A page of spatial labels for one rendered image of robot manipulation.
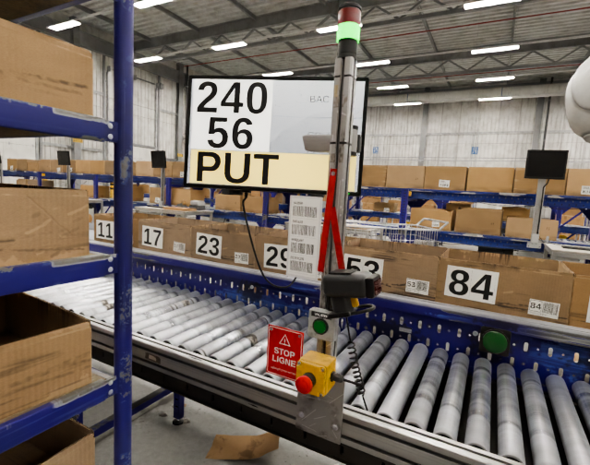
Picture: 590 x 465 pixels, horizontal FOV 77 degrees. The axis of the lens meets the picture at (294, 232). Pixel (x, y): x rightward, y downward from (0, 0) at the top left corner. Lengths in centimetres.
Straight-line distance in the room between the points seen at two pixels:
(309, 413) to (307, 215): 49
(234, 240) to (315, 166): 87
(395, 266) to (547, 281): 47
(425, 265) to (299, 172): 65
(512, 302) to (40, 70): 135
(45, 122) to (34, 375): 34
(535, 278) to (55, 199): 130
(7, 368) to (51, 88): 37
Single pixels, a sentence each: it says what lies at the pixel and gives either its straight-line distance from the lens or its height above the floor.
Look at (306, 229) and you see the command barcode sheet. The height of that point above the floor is 117.
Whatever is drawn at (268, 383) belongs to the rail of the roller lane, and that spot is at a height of 74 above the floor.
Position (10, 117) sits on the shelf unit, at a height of 132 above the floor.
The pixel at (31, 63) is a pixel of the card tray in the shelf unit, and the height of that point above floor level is 140.
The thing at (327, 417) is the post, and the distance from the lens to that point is 99.
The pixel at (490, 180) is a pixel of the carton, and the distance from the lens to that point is 592.
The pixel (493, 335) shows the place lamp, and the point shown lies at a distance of 137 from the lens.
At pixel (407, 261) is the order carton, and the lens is 143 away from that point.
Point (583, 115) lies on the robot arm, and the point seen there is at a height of 138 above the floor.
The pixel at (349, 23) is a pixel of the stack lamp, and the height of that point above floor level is 162.
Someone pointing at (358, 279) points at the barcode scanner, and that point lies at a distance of 78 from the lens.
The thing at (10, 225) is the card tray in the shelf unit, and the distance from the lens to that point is 60.
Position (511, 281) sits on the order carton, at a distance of 141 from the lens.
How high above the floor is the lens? 126
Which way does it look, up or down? 7 degrees down
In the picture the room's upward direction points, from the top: 3 degrees clockwise
